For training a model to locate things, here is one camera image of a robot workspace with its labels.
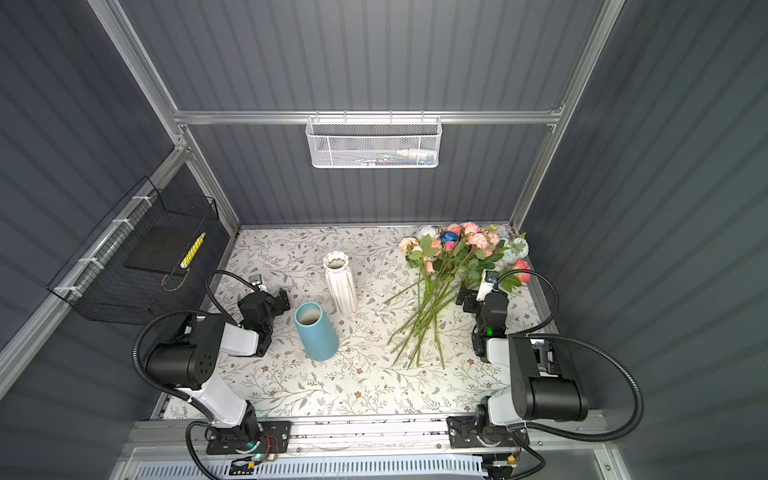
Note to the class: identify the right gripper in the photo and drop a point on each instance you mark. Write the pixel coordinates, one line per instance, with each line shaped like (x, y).
(474, 301)

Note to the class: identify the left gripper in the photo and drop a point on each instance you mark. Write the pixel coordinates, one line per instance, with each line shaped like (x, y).
(279, 302)

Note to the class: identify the blue ceramic vase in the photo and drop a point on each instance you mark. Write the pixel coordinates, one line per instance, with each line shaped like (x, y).
(316, 332)

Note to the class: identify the blue rose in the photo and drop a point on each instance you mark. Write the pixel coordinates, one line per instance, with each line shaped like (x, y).
(448, 236)

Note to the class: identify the white rose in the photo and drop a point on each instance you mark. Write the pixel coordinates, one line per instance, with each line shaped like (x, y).
(428, 230)

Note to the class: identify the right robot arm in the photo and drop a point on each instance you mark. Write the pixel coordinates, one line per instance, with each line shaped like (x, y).
(543, 383)

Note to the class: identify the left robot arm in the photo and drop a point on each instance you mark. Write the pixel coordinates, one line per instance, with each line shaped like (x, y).
(177, 353)

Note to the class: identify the pile of artificial flowers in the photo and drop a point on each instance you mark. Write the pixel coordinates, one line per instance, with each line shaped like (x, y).
(445, 268)

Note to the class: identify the white ribbed vase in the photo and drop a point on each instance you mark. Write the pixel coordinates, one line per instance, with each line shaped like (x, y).
(340, 281)

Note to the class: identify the yellow marker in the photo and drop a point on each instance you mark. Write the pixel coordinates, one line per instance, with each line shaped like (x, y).
(192, 251)

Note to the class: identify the floral table mat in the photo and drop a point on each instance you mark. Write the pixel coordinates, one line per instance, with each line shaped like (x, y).
(362, 378)

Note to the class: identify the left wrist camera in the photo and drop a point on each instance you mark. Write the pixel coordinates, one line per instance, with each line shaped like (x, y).
(256, 282)

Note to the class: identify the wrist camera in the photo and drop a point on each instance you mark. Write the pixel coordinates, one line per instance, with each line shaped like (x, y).
(489, 282)
(256, 282)

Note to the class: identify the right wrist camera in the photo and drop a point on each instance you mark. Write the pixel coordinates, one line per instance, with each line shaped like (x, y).
(489, 282)

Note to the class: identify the black wire basket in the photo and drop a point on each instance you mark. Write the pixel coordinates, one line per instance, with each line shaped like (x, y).
(130, 272)

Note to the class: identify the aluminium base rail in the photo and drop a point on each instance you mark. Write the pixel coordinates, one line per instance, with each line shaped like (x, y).
(317, 436)

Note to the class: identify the white wire basket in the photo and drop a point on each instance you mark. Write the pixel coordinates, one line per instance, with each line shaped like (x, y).
(394, 143)

